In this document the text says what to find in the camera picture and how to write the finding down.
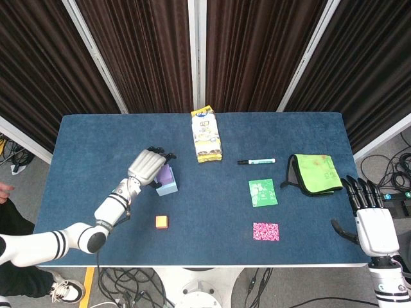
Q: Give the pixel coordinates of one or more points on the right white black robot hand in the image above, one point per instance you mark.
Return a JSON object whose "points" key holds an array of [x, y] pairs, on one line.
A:
{"points": [[375, 232]]}

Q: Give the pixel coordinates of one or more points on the orange cube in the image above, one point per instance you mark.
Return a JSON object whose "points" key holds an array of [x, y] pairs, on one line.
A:
{"points": [[161, 222]]}

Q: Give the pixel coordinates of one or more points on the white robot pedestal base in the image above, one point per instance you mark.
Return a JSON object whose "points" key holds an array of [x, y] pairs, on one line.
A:
{"points": [[199, 288]]}

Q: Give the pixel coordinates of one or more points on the white partition frame rail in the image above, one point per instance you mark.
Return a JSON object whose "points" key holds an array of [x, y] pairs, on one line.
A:
{"points": [[25, 141], [382, 138]]}

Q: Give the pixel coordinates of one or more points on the green cloth black trim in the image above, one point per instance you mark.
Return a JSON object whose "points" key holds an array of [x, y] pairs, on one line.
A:
{"points": [[318, 174]]}

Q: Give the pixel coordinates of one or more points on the brown pleated curtain panel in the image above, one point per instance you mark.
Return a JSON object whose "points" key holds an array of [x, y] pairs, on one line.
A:
{"points": [[257, 54], [41, 64], [144, 54], [369, 64]]}

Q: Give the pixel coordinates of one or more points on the person in black trousers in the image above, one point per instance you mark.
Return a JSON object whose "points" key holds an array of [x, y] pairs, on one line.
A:
{"points": [[22, 279]]}

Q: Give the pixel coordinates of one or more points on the pink patterned card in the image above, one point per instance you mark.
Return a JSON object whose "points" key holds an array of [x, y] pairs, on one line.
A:
{"points": [[266, 231]]}

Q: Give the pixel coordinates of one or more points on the purple cube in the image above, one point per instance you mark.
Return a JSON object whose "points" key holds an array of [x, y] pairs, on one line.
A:
{"points": [[167, 176]]}

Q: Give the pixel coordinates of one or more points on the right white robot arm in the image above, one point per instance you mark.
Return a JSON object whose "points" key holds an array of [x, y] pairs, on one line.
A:
{"points": [[388, 282]]}

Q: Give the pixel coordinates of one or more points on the dark grey chair seat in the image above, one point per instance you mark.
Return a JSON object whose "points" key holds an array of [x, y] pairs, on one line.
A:
{"points": [[406, 231]]}

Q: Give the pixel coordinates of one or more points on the yellow floor tape strip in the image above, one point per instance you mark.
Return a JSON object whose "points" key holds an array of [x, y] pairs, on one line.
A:
{"points": [[86, 287]]}

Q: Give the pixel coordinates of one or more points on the black power strip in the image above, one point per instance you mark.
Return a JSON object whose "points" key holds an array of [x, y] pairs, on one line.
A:
{"points": [[399, 199]]}

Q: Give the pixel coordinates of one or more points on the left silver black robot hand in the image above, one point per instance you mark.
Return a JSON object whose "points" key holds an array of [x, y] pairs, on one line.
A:
{"points": [[144, 167]]}

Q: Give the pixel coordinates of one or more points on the blue felt table mat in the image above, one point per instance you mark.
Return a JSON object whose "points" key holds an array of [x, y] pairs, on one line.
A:
{"points": [[224, 199]]}

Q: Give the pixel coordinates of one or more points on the white marker pen black cap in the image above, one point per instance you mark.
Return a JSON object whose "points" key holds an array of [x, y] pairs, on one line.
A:
{"points": [[260, 160]]}

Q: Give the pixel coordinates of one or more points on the light blue cube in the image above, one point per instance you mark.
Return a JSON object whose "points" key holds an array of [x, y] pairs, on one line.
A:
{"points": [[168, 190]]}

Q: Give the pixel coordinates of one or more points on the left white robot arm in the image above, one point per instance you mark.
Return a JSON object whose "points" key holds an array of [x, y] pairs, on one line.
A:
{"points": [[48, 247]]}

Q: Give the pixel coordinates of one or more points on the white paper scrap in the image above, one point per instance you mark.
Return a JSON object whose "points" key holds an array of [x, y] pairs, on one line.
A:
{"points": [[17, 169]]}

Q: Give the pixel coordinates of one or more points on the yellow white snack package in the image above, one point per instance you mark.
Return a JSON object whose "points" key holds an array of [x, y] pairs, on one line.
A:
{"points": [[206, 136]]}

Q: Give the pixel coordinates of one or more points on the white partition frame post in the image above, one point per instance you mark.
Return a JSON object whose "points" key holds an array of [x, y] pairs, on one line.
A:
{"points": [[196, 54], [308, 54], [96, 57]]}

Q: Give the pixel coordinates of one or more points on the green sachet packet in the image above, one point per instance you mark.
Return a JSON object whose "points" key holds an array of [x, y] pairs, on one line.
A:
{"points": [[262, 192]]}

